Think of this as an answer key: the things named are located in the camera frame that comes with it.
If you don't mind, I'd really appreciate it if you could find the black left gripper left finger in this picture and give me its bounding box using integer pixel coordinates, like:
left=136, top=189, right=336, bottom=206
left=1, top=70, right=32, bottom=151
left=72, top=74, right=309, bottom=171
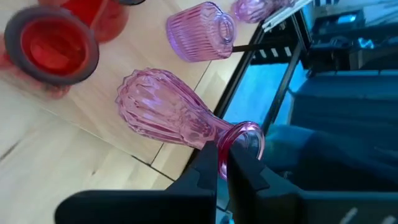
left=54, top=141, right=218, bottom=224

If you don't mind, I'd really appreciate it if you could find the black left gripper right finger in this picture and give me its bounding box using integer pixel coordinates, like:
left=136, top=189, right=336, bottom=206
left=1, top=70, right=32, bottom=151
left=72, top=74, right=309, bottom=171
left=228, top=143, right=398, bottom=224

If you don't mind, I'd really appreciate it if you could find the pink long-neck bulb vase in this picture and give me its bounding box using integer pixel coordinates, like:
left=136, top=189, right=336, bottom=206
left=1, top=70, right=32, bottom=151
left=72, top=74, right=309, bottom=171
left=114, top=67, right=266, bottom=181

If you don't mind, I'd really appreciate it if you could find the pink ribbed cylinder vase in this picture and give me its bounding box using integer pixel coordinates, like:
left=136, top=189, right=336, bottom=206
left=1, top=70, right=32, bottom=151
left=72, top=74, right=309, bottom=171
left=165, top=1, right=238, bottom=63

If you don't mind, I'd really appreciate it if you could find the pink round glass vase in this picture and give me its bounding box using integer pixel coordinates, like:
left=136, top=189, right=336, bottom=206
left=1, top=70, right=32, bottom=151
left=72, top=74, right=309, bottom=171
left=231, top=0, right=296, bottom=24

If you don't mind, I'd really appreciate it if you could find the red ribbed bottle vase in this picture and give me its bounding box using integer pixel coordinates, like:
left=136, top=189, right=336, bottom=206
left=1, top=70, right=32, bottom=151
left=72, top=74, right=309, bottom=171
left=62, top=0, right=147, bottom=44

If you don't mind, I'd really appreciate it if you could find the red bulb glass vase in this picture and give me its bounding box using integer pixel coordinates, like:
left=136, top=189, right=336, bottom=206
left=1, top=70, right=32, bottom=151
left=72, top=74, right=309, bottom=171
left=0, top=6, right=100, bottom=100

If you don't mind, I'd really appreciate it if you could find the dark grey cabinet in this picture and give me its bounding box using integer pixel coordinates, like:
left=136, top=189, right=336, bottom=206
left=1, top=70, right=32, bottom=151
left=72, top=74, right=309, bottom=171
left=287, top=70, right=398, bottom=149

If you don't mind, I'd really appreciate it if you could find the black aluminium table frame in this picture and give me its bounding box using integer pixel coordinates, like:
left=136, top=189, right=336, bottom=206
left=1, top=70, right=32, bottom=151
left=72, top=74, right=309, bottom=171
left=214, top=0, right=312, bottom=133

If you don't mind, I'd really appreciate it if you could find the silver aluminium bracket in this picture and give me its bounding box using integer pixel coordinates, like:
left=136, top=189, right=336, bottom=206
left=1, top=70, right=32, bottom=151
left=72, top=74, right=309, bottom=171
left=262, top=0, right=313, bottom=32

